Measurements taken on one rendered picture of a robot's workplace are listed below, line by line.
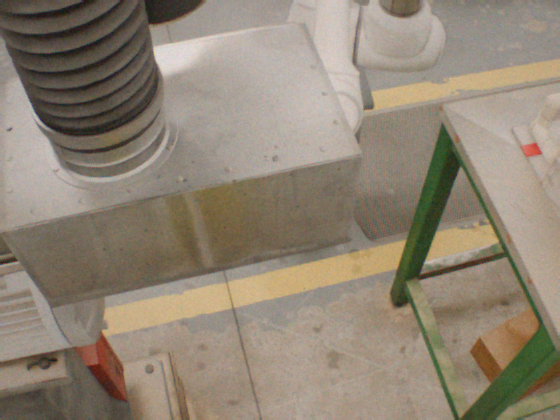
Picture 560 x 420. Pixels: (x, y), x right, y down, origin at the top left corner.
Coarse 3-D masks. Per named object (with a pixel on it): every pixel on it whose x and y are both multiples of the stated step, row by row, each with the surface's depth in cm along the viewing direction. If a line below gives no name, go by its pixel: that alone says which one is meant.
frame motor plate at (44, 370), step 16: (48, 352) 85; (64, 352) 85; (0, 368) 84; (16, 368) 84; (32, 368) 85; (48, 368) 84; (64, 368) 84; (0, 384) 82; (16, 384) 83; (32, 384) 83; (48, 384) 84
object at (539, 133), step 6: (534, 120) 128; (534, 126) 127; (540, 126) 126; (534, 132) 127; (540, 132) 126; (546, 132) 126; (534, 138) 127; (540, 138) 125; (546, 138) 125; (540, 144) 125; (546, 144) 124; (552, 144) 124; (546, 150) 124; (552, 150) 123; (546, 156) 124; (552, 156) 123; (552, 162) 123
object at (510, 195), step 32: (480, 96) 138; (512, 96) 138; (544, 96) 138; (448, 128) 135; (480, 128) 132; (480, 160) 128; (512, 160) 128; (480, 192) 126; (512, 192) 123; (512, 224) 119; (544, 224) 119; (448, 256) 196; (480, 256) 196; (512, 256) 118; (544, 256) 115; (416, 288) 190; (544, 288) 111; (416, 320) 188; (544, 320) 110; (448, 384) 173; (512, 416) 168
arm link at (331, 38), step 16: (320, 0) 100; (336, 0) 99; (320, 16) 99; (336, 16) 98; (320, 32) 99; (336, 32) 98; (320, 48) 99; (336, 48) 98; (336, 64) 98; (336, 80) 96; (352, 80) 98; (352, 96) 94; (352, 112) 94; (352, 128) 96
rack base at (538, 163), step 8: (552, 120) 132; (512, 128) 131; (520, 128) 131; (528, 128) 131; (552, 128) 131; (520, 136) 130; (528, 136) 130; (552, 136) 130; (520, 144) 129; (528, 160) 127; (536, 160) 126; (544, 160) 126; (536, 168) 125; (544, 168) 125; (536, 176) 125; (544, 176) 124
